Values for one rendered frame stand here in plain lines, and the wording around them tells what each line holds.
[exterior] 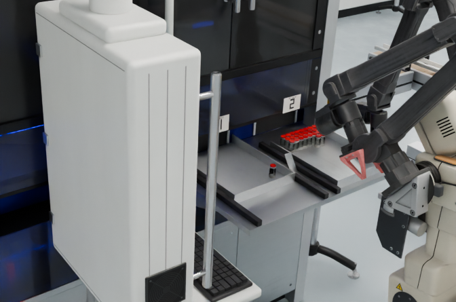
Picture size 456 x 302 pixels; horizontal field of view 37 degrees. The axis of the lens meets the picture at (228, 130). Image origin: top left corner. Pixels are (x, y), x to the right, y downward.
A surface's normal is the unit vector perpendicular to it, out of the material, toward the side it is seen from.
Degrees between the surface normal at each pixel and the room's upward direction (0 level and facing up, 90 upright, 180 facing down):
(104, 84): 90
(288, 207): 0
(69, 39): 90
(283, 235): 90
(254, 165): 0
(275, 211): 0
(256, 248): 90
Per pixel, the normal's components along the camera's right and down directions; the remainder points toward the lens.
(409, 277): -0.79, 0.24
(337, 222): 0.05, -0.90
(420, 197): 0.62, 0.25
